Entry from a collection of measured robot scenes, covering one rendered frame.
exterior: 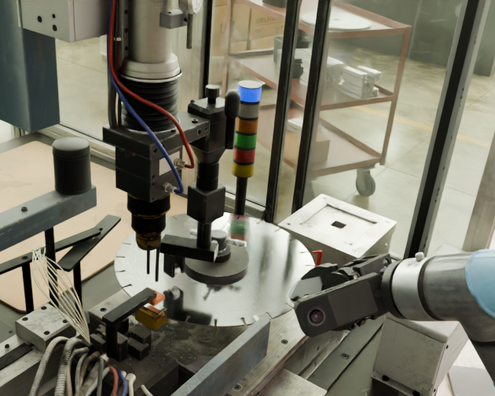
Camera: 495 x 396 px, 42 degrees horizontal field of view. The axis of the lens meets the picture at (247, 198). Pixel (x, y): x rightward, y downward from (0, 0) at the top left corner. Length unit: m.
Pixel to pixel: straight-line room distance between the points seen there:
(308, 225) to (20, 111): 0.66
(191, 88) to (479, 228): 0.73
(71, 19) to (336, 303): 0.45
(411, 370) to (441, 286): 0.45
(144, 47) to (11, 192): 1.01
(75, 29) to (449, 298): 0.50
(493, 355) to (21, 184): 1.30
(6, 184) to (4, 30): 0.95
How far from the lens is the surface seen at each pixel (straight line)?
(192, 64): 1.57
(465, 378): 2.43
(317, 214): 1.36
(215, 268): 1.04
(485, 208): 1.32
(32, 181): 1.77
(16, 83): 0.86
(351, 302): 0.81
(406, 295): 0.77
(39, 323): 1.07
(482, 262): 0.72
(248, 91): 1.24
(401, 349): 1.15
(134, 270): 1.05
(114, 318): 0.91
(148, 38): 0.77
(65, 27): 0.76
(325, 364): 1.21
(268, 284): 1.04
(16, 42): 0.84
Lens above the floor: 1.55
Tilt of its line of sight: 28 degrees down
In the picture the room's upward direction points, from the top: 5 degrees clockwise
